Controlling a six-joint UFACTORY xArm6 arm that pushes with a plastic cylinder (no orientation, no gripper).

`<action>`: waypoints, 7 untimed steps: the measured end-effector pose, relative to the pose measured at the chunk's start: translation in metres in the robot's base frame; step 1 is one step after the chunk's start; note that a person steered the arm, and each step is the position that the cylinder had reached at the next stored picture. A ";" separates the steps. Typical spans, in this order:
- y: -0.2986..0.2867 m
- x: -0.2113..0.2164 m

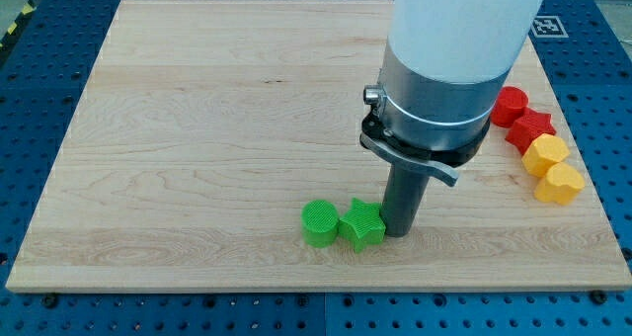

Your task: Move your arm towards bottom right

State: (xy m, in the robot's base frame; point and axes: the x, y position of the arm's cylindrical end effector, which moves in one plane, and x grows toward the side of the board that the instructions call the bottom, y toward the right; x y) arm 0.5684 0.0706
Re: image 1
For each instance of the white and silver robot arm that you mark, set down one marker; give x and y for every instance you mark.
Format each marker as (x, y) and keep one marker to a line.
(444, 65)

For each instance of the green cylinder block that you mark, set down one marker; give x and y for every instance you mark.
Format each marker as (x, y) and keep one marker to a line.
(319, 223)

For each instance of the green star block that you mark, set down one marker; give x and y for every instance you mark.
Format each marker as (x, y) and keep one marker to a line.
(362, 225)

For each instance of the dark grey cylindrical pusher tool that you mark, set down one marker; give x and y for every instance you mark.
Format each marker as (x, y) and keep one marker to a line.
(401, 201)

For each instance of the light wooden board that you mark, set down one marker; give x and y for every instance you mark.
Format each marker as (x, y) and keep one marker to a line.
(206, 126)

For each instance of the red cylinder block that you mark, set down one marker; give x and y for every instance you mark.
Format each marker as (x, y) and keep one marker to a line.
(509, 106)

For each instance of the red star block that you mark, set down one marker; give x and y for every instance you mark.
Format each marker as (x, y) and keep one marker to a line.
(528, 127)

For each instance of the yellow hexagon block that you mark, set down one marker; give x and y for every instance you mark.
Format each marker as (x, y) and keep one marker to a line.
(543, 152)

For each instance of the yellow heart block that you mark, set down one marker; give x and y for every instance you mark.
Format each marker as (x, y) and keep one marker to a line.
(561, 184)

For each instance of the white fiducial marker tag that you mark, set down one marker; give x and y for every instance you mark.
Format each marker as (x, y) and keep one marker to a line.
(548, 27)

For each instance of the black yellow hazard tape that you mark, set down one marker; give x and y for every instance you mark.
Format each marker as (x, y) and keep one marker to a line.
(17, 27)

